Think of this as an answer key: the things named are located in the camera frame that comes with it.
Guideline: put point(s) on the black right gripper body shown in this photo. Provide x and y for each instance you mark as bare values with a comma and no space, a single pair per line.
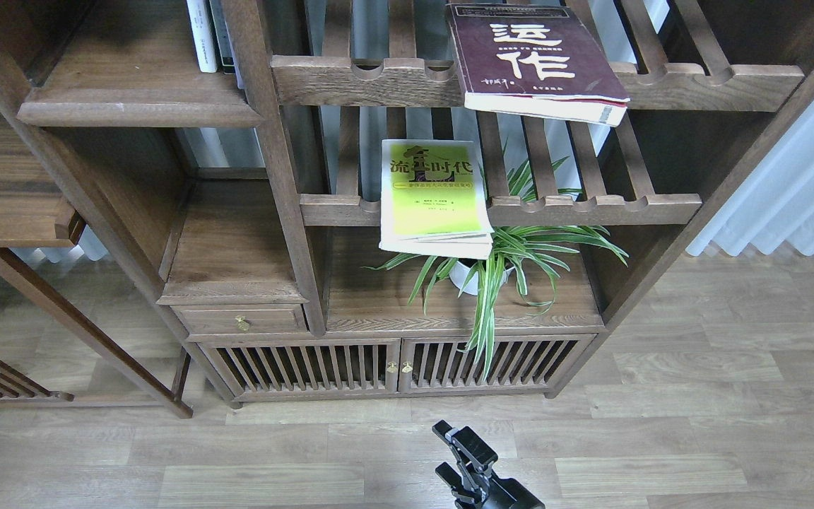
475,484

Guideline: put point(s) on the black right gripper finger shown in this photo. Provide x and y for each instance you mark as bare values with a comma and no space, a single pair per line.
447,433

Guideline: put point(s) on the white plant pot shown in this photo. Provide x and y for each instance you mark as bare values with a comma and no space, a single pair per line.
465,276

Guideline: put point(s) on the green spider plant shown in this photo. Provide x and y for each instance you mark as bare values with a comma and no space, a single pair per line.
533,245

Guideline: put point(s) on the brass drawer knob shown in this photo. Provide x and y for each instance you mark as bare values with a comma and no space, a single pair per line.
242,323

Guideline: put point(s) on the yellow-green book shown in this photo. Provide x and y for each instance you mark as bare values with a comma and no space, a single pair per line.
433,199

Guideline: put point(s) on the dark wooden bookshelf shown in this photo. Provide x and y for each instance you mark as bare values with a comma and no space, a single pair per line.
220,202

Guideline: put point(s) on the maroon book white characters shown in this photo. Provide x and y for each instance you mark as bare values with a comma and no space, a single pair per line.
537,61

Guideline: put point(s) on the pale purple upright book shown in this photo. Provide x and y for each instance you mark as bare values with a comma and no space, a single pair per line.
236,68

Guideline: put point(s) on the white curtain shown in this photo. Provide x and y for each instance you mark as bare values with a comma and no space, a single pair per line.
774,207

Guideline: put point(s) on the white upright book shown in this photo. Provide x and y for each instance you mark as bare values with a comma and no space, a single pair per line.
202,32

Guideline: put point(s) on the dark upright book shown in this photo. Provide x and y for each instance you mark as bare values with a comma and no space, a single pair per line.
225,52

